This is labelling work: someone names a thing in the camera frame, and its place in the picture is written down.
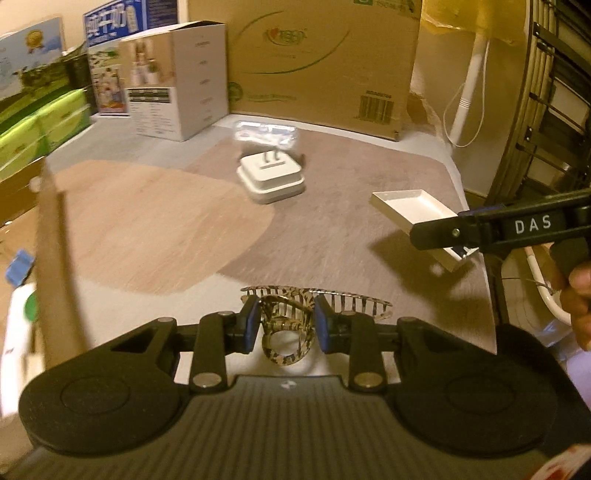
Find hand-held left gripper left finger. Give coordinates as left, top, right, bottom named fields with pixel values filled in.
left=92, top=298, right=259, bottom=393

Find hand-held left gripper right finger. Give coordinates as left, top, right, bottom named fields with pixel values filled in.
left=314, top=300, right=481, bottom=393

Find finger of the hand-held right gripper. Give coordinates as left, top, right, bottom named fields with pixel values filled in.
left=410, top=208, right=492, bottom=252

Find tortoiseshell hair claw clip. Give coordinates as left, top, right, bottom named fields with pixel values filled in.
left=240, top=285, right=393, bottom=367

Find white shallow tray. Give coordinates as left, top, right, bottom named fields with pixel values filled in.
left=370, top=188, right=481, bottom=274

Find person's right hand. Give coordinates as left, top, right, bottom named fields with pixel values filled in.
left=560, top=265, right=591, bottom=352

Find black metal rack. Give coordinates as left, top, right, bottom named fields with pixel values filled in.
left=487, top=0, right=591, bottom=206

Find white square box with lid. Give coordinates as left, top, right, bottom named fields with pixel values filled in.
left=237, top=148, right=306, bottom=205

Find clear plastic package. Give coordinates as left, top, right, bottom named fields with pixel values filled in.
left=233, top=121, right=300, bottom=153

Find large brown cardboard box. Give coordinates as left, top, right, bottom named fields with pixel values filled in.
left=187, top=0, right=423, bottom=141

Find yellow plastic cover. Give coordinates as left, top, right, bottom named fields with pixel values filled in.
left=422, top=0, right=532, bottom=44

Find white product box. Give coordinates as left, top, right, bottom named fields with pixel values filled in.
left=119, top=21, right=229, bottom=142

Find green tissue pack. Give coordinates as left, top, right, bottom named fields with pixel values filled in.
left=37, top=89, right=92, bottom=153
left=0, top=111, right=49, bottom=183

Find colourful printed box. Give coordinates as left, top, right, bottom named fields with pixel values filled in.
left=87, top=46, right=130, bottom=116

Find blue milk carton box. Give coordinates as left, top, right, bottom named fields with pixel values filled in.
left=82, top=0, right=178, bottom=51

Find cow picture carton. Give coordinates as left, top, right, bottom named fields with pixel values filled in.
left=0, top=17, right=70, bottom=125

